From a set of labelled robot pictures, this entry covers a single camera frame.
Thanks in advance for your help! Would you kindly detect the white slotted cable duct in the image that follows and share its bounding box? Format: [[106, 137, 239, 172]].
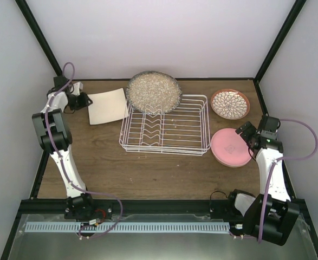
[[24, 222, 230, 234]]

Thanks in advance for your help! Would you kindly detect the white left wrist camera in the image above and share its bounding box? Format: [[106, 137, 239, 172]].
[[70, 81, 83, 96]]

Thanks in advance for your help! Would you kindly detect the cream square plate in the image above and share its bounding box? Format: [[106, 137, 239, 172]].
[[88, 88, 128, 125]]

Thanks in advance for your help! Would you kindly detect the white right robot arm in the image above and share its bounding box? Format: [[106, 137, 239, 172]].
[[226, 115, 300, 246]]

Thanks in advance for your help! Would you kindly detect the floral plate with orange rim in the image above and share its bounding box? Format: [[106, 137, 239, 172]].
[[210, 89, 250, 120]]

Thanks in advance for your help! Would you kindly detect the pink round plate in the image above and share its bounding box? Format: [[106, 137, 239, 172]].
[[211, 128, 252, 164]]

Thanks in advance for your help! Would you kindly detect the black right frame post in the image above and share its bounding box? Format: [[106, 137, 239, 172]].
[[254, 0, 306, 83]]

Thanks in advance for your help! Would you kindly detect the dark speckled round plate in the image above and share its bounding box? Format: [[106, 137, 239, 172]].
[[125, 71, 183, 115]]

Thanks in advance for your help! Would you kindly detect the black frame post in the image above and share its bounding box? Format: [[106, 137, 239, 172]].
[[15, 0, 63, 76], [254, 0, 306, 83]]

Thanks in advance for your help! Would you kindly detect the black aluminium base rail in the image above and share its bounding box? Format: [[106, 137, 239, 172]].
[[20, 197, 306, 220]]

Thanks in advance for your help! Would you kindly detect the white wire dish rack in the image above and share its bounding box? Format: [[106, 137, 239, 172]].
[[119, 94, 211, 156]]

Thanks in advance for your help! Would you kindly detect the black left frame post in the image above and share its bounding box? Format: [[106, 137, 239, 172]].
[[15, 0, 63, 76]]

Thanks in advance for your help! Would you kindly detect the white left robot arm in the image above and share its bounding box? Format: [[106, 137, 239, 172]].
[[32, 76, 96, 219]]

